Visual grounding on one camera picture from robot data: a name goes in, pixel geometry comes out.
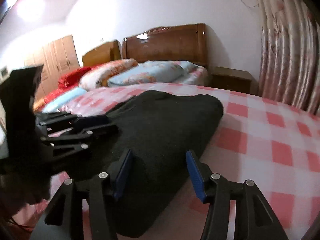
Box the dark striped knit sweater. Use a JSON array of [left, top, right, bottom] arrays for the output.
[[66, 90, 223, 238]]

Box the light blue blanket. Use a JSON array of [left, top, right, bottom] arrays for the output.
[[42, 87, 87, 113]]

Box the light blue floral pillow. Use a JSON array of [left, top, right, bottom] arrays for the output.
[[107, 61, 198, 87]]

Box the light wooden wardrobe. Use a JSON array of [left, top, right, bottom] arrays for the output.
[[24, 35, 80, 103]]

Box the dark wooden headboard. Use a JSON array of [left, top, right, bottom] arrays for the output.
[[122, 23, 208, 68]]

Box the wooden nightstand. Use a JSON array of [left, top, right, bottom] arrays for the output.
[[210, 67, 253, 94]]

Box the orange floral pillow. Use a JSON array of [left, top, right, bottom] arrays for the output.
[[79, 59, 138, 91]]

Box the red quilt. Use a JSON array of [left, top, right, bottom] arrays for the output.
[[43, 65, 102, 104]]

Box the pink floral curtain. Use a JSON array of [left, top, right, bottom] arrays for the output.
[[258, 0, 319, 116]]

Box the light wooden headboard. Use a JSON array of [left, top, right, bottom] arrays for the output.
[[82, 40, 121, 67]]

